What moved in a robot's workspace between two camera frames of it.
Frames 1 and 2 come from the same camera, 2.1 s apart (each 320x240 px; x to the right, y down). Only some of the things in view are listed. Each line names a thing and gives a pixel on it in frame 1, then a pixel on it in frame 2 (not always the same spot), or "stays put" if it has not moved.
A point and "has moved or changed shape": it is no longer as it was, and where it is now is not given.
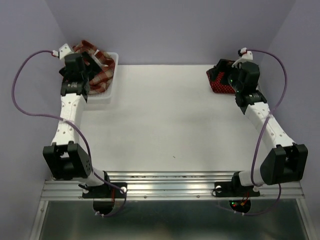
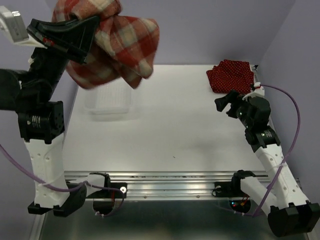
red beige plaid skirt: x=99 y=83 has moved or changed shape
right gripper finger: x=222 y=66 → x=221 y=102
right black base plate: x=234 y=188 stays put
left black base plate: x=106 y=191 stays put
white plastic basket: x=109 y=95 has moved or changed shape
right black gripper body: x=233 y=80 → x=241 y=109
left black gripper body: x=87 y=74 → x=53 y=65
